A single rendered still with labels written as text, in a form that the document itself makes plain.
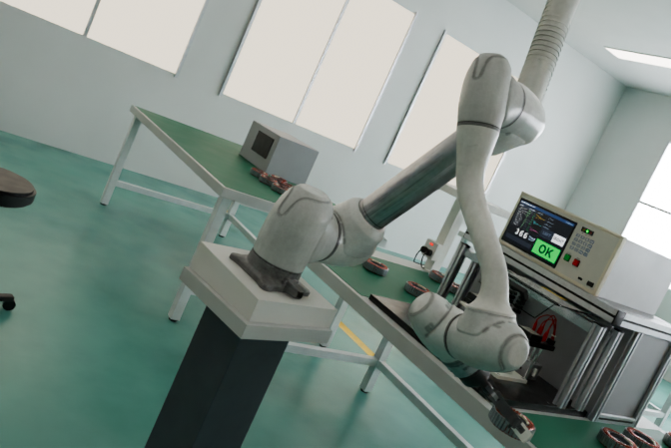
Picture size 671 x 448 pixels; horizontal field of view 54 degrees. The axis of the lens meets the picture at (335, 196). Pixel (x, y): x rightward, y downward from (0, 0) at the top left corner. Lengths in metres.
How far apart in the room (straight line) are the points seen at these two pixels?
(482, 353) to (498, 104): 0.56
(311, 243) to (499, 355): 0.63
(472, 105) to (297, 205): 0.52
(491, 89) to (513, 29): 6.90
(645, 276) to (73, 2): 4.94
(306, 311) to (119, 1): 4.68
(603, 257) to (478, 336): 0.93
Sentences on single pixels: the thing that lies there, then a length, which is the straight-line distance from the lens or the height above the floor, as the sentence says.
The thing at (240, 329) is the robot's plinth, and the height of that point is 0.73.
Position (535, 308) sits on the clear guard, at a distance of 1.99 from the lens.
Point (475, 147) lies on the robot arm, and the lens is 1.52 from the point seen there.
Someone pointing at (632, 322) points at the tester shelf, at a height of 1.09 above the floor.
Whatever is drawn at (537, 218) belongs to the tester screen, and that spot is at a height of 1.26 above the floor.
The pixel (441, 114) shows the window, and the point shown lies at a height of 1.78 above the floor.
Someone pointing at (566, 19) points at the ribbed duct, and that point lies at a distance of 3.76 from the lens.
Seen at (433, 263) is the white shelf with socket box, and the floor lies 0.80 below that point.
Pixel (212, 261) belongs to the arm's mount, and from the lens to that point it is 1.79.
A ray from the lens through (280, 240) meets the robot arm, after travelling 1.72.
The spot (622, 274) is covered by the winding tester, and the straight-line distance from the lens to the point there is 2.28.
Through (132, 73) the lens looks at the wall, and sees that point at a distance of 6.22.
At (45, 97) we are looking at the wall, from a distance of 6.14.
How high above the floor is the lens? 1.31
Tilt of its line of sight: 7 degrees down
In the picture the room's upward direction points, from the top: 24 degrees clockwise
